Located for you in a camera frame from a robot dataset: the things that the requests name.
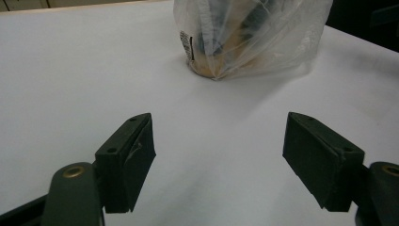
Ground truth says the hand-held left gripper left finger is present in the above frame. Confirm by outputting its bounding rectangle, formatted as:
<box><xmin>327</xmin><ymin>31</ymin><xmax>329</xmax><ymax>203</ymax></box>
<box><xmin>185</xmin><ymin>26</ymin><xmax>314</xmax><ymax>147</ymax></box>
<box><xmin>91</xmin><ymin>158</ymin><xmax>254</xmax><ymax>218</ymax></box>
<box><xmin>94</xmin><ymin>112</ymin><xmax>157</xmax><ymax>215</ymax></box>

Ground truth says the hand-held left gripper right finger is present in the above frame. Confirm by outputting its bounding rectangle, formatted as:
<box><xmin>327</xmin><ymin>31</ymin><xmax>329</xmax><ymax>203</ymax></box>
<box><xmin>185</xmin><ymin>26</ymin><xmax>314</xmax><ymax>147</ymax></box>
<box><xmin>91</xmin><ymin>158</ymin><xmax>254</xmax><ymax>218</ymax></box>
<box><xmin>282</xmin><ymin>111</ymin><xmax>366</xmax><ymax>213</ymax></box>

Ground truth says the clear plastic bag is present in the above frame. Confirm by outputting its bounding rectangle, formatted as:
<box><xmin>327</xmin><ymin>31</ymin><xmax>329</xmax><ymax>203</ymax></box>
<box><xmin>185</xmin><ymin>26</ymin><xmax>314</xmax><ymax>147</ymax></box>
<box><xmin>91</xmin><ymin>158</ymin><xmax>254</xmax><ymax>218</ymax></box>
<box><xmin>172</xmin><ymin>0</ymin><xmax>334</xmax><ymax>81</ymax></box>

